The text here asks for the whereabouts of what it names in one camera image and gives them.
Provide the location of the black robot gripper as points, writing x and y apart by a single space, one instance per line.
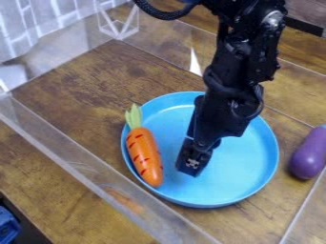
223 112

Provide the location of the blue round tray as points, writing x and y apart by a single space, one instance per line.
242 165

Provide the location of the orange toy carrot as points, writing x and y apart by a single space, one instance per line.
142 148

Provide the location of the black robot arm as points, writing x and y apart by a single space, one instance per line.
245 61

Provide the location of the purple toy eggplant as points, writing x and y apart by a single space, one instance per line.
309 158

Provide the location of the blue object at corner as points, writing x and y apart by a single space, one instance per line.
9 227

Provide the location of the clear acrylic enclosure wall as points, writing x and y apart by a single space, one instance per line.
64 93

